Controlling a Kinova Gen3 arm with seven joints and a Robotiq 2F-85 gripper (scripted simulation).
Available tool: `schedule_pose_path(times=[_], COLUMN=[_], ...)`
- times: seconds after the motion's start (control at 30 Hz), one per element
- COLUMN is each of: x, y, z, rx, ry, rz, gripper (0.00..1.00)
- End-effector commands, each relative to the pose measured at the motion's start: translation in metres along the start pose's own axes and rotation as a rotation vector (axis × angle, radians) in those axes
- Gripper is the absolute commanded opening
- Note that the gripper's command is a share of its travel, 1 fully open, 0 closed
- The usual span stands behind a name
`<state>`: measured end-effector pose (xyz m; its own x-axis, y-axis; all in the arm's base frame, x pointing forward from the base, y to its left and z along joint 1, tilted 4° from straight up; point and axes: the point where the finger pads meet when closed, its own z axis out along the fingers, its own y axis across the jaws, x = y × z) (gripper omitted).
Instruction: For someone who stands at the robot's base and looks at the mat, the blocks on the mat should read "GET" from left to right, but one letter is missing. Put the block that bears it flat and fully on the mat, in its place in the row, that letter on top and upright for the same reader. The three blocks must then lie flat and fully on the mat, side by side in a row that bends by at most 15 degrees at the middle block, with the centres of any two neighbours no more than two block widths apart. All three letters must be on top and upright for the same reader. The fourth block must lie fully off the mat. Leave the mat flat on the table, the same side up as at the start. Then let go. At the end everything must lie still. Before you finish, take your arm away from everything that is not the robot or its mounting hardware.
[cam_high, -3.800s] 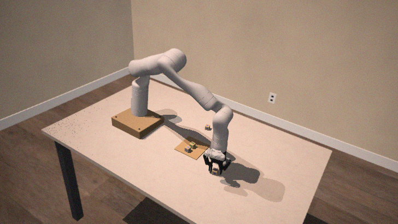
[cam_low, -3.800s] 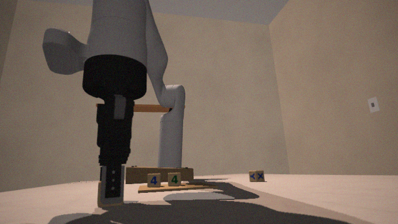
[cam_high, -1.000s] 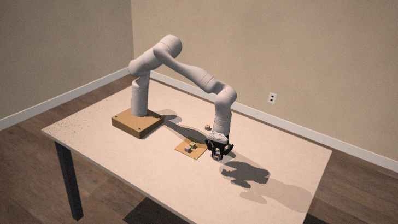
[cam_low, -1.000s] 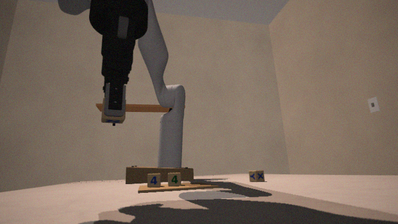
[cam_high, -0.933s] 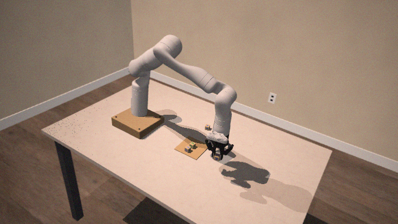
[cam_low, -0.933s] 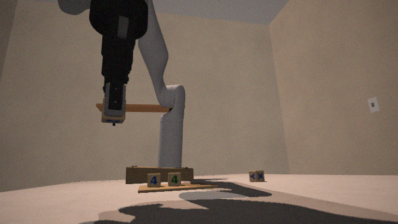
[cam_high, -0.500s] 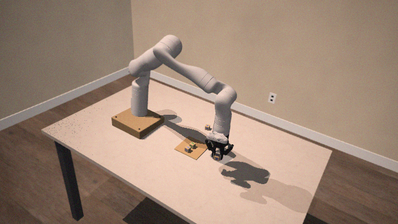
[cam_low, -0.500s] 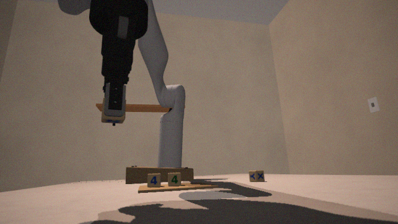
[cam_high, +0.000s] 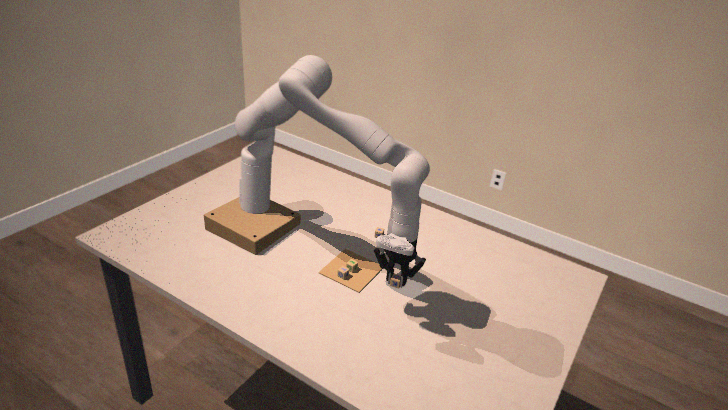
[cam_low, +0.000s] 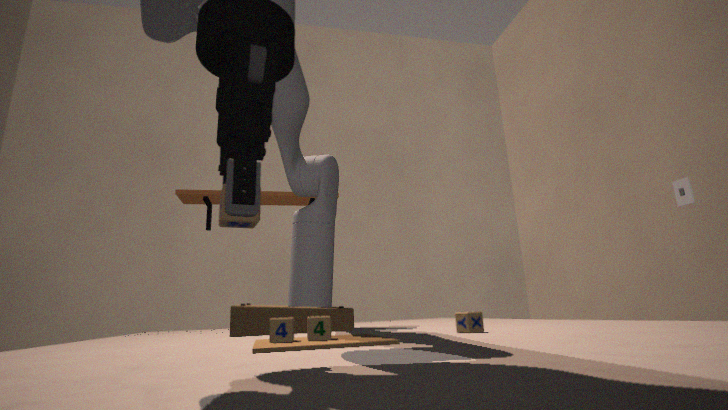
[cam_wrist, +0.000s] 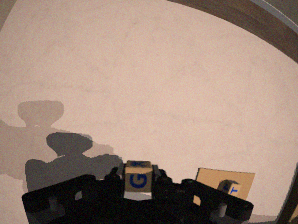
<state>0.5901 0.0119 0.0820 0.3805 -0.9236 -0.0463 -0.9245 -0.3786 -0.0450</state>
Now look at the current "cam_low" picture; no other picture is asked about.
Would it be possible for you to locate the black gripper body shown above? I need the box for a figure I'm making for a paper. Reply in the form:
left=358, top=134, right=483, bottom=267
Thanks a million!
left=196, top=0, right=295, bottom=109

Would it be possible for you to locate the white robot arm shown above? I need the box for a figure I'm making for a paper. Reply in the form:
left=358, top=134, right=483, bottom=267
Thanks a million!
left=140, top=0, right=339, bottom=307

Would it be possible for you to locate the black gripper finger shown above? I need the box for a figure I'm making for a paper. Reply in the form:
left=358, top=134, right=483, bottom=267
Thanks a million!
left=218, top=42, right=279, bottom=217
left=216, top=87, right=234, bottom=185

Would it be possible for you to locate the tan rectangular mat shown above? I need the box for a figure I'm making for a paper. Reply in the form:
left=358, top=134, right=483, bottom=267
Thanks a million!
left=252, top=334, right=399, bottom=353

